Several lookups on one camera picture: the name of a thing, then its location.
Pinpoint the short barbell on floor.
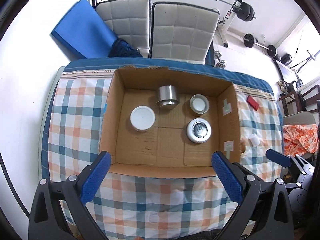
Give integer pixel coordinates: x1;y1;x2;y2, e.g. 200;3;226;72
243;34;277;57

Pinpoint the white barbell rack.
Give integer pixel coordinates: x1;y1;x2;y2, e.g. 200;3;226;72
217;0;242;48

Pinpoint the dark wooden chair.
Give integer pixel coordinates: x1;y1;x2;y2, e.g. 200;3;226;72
279;85;319;116

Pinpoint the red rectangular case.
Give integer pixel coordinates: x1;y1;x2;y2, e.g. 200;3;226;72
246;95;259;111

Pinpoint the white round jar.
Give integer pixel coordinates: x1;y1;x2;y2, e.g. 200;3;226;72
130;106;156;132

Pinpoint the grey cushioned chair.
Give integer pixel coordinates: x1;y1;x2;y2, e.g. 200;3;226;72
95;0;151;58
150;2;220;64

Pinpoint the blue folded mat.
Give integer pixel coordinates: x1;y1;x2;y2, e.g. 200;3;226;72
51;0;118;59

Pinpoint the plaid checkered tablecloth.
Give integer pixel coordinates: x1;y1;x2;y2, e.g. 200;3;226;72
40;58;283;239

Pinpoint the orange white cloth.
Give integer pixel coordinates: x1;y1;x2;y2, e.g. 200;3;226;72
283;124;319;156

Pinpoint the small white cylinder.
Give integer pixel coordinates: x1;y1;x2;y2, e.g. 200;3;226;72
248;134;260;147

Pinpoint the gold rimmed white jar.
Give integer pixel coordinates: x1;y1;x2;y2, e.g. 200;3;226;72
189;94;210;115

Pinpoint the silver metal tin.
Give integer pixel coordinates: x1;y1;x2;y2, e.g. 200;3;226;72
156;85;180;109

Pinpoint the dark blue bag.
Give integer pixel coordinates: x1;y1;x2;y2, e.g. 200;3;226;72
108;38;143;58

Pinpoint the left grey cushioned chair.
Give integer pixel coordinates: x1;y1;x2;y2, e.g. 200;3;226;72
95;0;151;58

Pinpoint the right grey cushioned chair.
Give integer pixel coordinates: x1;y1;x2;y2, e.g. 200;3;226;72
150;2;220;64

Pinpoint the open cardboard box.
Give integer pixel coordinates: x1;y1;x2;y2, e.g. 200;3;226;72
99;66;241;179

